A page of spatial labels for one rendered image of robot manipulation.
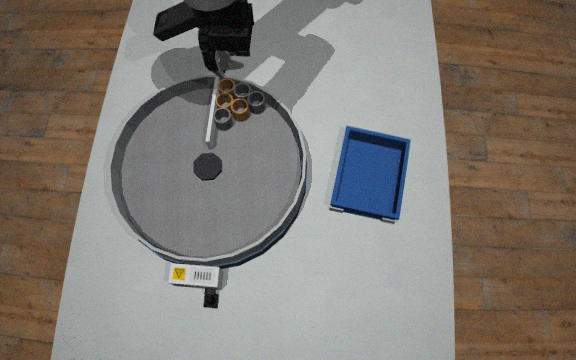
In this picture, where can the bronze bushing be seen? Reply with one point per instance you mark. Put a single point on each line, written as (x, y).
(240, 103)
(225, 84)
(223, 98)

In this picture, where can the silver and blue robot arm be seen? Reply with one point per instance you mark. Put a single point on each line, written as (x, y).
(181, 18)

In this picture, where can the grey metal bushing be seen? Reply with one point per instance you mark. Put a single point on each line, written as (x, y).
(242, 88)

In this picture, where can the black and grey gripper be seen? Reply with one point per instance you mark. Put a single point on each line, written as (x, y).
(235, 24)

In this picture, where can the grey metal sleeve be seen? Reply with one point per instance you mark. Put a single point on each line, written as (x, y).
(256, 96)
(223, 112)

